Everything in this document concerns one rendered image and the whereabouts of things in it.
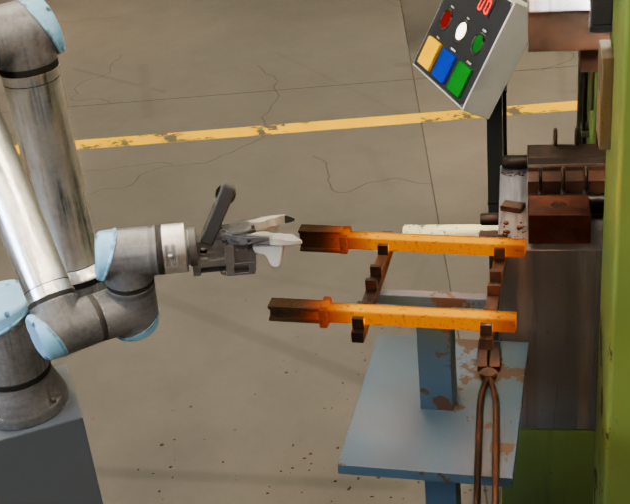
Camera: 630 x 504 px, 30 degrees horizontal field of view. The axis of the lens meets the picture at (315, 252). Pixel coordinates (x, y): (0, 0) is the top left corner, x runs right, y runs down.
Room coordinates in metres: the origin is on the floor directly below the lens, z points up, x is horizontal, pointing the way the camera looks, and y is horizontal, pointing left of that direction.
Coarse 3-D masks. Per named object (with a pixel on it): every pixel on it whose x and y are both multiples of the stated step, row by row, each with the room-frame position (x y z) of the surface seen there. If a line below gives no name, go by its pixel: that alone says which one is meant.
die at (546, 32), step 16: (528, 16) 2.13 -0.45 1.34; (544, 16) 2.13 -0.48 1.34; (560, 16) 2.12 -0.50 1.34; (576, 16) 2.12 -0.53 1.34; (528, 32) 2.13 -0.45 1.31; (544, 32) 2.13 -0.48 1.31; (560, 32) 2.12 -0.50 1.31; (576, 32) 2.12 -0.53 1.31; (608, 32) 2.10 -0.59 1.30; (528, 48) 2.13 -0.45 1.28; (544, 48) 2.13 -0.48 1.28; (560, 48) 2.12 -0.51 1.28; (576, 48) 2.12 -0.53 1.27; (592, 48) 2.11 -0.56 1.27
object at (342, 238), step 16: (304, 224) 1.94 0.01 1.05; (304, 240) 1.92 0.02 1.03; (320, 240) 1.91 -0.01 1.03; (336, 240) 1.90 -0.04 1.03; (352, 240) 1.89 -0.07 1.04; (368, 240) 1.88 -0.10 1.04; (384, 240) 1.87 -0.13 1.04; (400, 240) 1.86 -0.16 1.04; (416, 240) 1.86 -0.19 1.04; (432, 240) 1.85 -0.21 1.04; (448, 240) 1.84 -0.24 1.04; (464, 240) 1.84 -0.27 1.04; (480, 240) 1.83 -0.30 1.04; (496, 240) 1.83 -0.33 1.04; (512, 240) 1.82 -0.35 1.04; (512, 256) 1.80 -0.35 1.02
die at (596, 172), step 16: (560, 144) 2.31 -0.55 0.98; (592, 144) 2.30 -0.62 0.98; (528, 176) 2.16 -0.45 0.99; (544, 176) 2.15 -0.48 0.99; (560, 176) 2.14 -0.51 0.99; (576, 176) 2.13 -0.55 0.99; (592, 176) 2.13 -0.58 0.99; (528, 192) 2.13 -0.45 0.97; (544, 192) 2.13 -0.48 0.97; (576, 192) 2.11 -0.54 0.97; (592, 192) 2.11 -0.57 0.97; (592, 208) 2.11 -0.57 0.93
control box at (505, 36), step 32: (448, 0) 2.91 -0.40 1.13; (512, 0) 2.65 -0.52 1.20; (448, 32) 2.83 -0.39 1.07; (480, 32) 2.69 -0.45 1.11; (512, 32) 2.63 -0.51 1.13; (416, 64) 2.90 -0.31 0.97; (480, 64) 2.63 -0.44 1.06; (512, 64) 2.63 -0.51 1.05; (448, 96) 2.68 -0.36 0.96; (480, 96) 2.61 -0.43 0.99
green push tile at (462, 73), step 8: (464, 64) 2.68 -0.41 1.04; (456, 72) 2.69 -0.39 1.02; (464, 72) 2.66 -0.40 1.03; (472, 72) 2.64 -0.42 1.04; (456, 80) 2.67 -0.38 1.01; (464, 80) 2.64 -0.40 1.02; (448, 88) 2.69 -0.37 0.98; (456, 88) 2.65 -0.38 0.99; (464, 88) 2.63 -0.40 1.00; (456, 96) 2.64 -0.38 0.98
